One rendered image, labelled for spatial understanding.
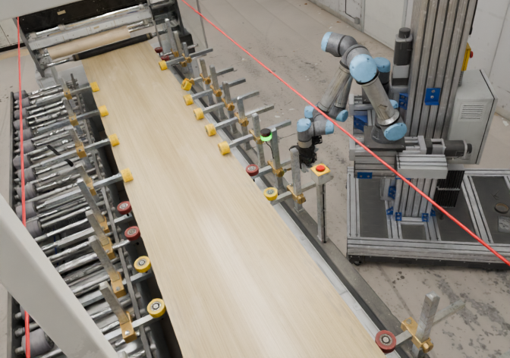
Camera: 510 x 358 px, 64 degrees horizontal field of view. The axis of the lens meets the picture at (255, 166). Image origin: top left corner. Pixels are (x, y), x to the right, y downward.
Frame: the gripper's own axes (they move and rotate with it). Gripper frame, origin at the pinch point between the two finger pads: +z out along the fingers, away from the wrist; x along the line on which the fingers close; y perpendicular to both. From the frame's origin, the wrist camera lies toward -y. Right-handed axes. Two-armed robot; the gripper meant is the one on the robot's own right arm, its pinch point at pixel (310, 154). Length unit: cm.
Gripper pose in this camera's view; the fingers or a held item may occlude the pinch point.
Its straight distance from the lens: 270.7
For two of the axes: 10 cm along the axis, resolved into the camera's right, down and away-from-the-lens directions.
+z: 1.4, 7.5, 6.4
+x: -4.3, -5.4, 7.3
